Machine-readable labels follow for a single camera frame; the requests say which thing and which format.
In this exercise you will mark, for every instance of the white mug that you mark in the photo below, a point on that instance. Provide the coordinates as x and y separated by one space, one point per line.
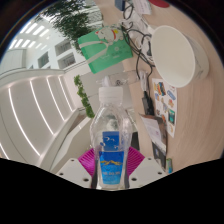
176 56

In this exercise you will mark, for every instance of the tall white planter cabinet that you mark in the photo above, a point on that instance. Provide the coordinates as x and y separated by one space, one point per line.
85 98

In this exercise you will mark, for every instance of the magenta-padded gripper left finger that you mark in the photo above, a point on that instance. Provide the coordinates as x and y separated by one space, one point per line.
75 173

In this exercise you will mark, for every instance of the clear tumbler with lid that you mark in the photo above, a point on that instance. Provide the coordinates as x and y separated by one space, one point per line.
116 80

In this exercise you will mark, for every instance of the row of green hedge plants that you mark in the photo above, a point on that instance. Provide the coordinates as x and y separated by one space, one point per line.
71 16

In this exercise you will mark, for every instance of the flat round red coaster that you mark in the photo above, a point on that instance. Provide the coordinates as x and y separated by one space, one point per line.
159 3

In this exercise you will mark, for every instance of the clear blue-labelled water bottle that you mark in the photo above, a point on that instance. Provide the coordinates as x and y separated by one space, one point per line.
111 140

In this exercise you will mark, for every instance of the ceiling light strips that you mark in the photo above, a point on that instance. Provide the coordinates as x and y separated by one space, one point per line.
36 110

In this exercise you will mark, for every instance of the green tote bag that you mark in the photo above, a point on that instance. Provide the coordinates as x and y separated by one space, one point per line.
106 50

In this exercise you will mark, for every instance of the colourful sticker sheet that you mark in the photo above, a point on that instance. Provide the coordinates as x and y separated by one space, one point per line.
165 106

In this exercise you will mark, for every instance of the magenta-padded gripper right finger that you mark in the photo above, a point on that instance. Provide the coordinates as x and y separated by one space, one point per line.
150 171

